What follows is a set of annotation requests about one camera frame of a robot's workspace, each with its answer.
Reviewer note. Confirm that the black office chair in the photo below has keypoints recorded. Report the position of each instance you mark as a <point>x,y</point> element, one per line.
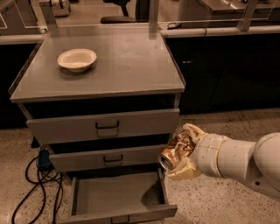
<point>122,17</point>

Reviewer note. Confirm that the orange soda can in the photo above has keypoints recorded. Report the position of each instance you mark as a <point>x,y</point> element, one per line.
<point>180,147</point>

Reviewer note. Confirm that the bottom grey drawer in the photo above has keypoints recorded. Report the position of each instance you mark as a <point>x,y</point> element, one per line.
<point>124,195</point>

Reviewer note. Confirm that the dark lower cabinets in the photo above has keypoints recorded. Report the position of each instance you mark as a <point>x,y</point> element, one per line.
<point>228,72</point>

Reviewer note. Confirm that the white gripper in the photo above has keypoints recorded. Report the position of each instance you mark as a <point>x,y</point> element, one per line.
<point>207,152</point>

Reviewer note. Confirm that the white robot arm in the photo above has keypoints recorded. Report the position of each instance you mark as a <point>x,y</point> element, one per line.
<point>256,165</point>

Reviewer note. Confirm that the blue power box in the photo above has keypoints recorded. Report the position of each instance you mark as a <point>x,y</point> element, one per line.
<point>43,161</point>

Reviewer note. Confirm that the middle grey drawer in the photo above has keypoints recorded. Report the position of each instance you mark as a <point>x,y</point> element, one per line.
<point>100,159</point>

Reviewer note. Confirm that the white bowl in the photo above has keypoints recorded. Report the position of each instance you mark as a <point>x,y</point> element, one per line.
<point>77,60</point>

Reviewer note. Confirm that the top grey drawer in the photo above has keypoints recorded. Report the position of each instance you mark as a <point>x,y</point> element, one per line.
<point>94,127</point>

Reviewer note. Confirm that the grey drawer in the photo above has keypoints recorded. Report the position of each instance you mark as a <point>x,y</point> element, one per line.
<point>100,159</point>
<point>94,127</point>
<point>124,195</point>

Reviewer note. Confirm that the grey drawer cabinet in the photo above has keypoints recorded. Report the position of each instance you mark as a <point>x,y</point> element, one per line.
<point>134,71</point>

